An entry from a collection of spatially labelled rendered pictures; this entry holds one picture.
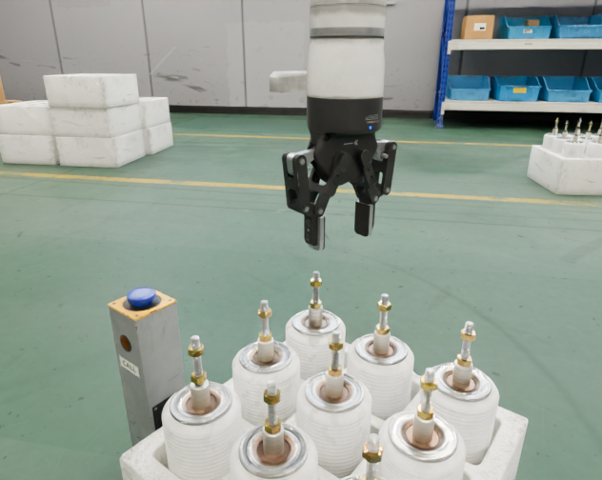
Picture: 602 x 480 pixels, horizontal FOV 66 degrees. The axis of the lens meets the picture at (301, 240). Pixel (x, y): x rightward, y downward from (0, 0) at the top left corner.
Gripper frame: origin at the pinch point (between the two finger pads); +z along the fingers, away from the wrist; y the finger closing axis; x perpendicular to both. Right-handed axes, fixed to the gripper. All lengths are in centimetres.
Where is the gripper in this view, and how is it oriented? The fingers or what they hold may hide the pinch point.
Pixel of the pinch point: (340, 230)
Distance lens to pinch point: 51.3
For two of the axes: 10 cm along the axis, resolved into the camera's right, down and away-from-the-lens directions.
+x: -6.0, -2.9, 7.4
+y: 8.0, -2.2, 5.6
